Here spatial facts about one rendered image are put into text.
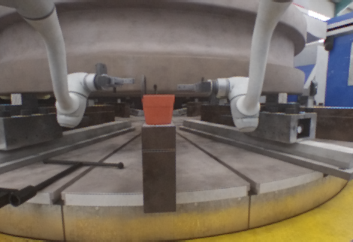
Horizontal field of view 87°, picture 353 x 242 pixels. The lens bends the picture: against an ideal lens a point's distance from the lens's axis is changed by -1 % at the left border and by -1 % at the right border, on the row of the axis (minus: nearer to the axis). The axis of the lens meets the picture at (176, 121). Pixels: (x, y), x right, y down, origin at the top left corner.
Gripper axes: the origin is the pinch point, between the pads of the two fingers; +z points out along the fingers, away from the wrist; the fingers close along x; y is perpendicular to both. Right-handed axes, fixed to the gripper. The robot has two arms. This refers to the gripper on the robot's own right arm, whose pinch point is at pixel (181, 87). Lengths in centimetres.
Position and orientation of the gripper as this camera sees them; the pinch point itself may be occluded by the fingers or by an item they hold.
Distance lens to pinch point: 95.2
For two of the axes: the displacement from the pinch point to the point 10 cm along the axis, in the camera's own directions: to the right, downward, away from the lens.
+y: 0.0, -9.9, -1.2
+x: 0.9, 1.2, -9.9
